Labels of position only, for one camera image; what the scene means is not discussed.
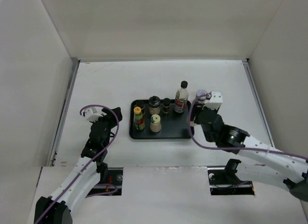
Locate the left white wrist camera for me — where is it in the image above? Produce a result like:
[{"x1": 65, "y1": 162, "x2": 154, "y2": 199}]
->
[{"x1": 81, "y1": 107, "x2": 103, "y2": 123}]

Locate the black-capped pepper jar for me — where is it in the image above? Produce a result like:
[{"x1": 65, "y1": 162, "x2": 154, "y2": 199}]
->
[{"x1": 163, "y1": 98, "x2": 170, "y2": 114}]

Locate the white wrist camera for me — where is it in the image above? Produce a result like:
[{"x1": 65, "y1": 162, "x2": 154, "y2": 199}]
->
[
  {"x1": 205, "y1": 91, "x2": 223, "y2": 112},
  {"x1": 81, "y1": 107, "x2": 103, "y2": 123}
]

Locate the black plastic tray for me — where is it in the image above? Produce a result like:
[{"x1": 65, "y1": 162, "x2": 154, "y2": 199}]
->
[{"x1": 129, "y1": 99, "x2": 191, "y2": 140}]

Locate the small yellow-lidded jar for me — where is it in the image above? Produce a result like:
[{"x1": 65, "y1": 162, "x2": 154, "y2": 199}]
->
[{"x1": 150, "y1": 114, "x2": 162, "y2": 133}]

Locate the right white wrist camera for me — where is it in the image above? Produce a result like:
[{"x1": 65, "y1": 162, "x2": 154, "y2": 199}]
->
[{"x1": 205, "y1": 91, "x2": 223, "y2": 112}]

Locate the aluminium table edge rail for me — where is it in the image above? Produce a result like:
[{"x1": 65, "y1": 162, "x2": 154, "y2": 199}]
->
[{"x1": 46, "y1": 57, "x2": 80, "y2": 166}]

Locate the white-lidded spice jar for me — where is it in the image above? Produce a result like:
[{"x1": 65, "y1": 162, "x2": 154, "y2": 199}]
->
[{"x1": 195, "y1": 89, "x2": 208, "y2": 102}]

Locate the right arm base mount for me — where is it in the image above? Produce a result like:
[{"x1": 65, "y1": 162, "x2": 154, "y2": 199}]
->
[{"x1": 207, "y1": 159, "x2": 255, "y2": 196}]

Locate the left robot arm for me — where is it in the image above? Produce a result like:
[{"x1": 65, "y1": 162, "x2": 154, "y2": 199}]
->
[{"x1": 34, "y1": 105, "x2": 123, "y2": 224}]

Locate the tall clear vinegar bottle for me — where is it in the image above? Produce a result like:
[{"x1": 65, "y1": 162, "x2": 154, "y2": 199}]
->
[{"x1": 174, "y1": 81, "x2": 189, "y2": 113}]

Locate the red chili sauce bottle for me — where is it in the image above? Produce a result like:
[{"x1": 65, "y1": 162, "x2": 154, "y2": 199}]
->
[{"x1": 133, "y1": 106, "x2": 145, "y2": 131}]

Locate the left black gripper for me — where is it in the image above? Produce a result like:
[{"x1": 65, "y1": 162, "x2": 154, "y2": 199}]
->
[{"x1": 90, "y1": 107, "x2": 121, "y2": 147}]

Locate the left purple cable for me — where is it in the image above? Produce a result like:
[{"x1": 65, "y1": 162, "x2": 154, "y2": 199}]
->
[{"x1": 33, "y1": 104, "x2": 120, "y2": 224}]

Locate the clear salt grinder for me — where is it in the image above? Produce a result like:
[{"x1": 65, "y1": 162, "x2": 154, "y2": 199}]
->
[{"x1": 190, "y1": 121, "x2": 197, "y2": 127}]

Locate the small black-capped spice jar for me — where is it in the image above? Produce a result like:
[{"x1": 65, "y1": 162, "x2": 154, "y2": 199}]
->
[{"x1": 136, "y1": 100, "x2": 145, "y2": 115}]

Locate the wide black-capped seasoning jar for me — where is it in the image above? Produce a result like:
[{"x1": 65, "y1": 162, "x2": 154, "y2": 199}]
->
[{"x1": 149, "y1": 95, "x2": 161, "y2": 115}]

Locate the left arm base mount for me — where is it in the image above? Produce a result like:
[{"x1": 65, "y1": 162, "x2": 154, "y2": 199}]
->
[{"x1": 86, "y1": 163, "x2": 124, "y2": 198}]

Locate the purple cable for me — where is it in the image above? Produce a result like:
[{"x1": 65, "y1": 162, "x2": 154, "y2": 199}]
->
[
  {"x1": 33, "y1": 104, "x2": 120, "y2": 224},
  {"x1": 187, "y1": 92, "x2": 308, "y2": 190}
]

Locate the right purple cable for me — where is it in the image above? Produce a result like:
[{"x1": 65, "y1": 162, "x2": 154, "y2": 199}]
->
[{"x1": 187, "y1": 92, "x2": 308, "y2": 190}]

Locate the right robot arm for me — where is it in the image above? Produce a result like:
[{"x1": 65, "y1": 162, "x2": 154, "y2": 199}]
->
[{"x1": 189, "y1": 98, "x2": 308, "y2": 201}]

